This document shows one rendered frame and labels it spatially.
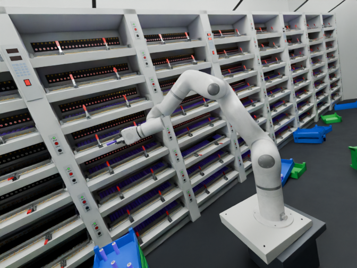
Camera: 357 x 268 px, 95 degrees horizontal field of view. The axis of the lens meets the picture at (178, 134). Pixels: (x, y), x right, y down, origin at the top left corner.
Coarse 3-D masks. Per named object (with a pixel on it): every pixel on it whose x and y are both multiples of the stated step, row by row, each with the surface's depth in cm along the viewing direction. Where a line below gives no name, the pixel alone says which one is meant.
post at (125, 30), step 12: (132, 12) 114; (120, 24) 122; (120, 36) 129; (132, 36) 115; (144, 48) 119; (132, 60) 127; (144, 72) 120; (144, 84) 124; (156, 84) 125; (156, 96) 125; (168, 120) 130; (168, 144) 131; (168, 156) 137; (180, 156) 137; (180, 168) 137; (180, 180) 137; (192, 192) 144; (192, 204) 144; (192, 216) 144
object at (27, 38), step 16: (64, 32) 111; (80, 32) 115; (96, 32) 121; (112, 32) 126; (144, 32) 140; (160, 32) 148; (176, 32) 156; (32, 48) 102; (192, 48) 166; (64, 64) 111; (80, 64) 116; (96, 64) 121; (112, 64) 127; (128, 64) 133; (224, 64) 190; (160, 80) 148; (80, 96) 116; (144, 112) 141; (96, 192) 122
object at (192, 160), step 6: (222, 132) 175; (228, 138) 170; (222, 144) 163; (204, 150) 155; (210, 150) 155; (216, 150) 160; (192, 156) 149; (198, 156) 148; (204, 156) 152; (186, 162) 142; (192, 162) 144
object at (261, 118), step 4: (256, 112) 211; (252, 116) 207; (256, 116) 204; (260, 116) 207; (264, 116) 205; (256, 120) 196; (260, 120) 199; (264, 120) 200; (260, 124) 197; (236, 132) 172; (236, 136) 174; (240, 136) 178
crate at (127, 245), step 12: (132, 228) 89; (120, 240) 87; (132, 240) 90; (96, 252) 82; (108, 252) 86; (120, 252) 85; (132, 252) 82; (96, 264) 78; (108, 264) 79; (120, 264) 77; (132, 264) 76
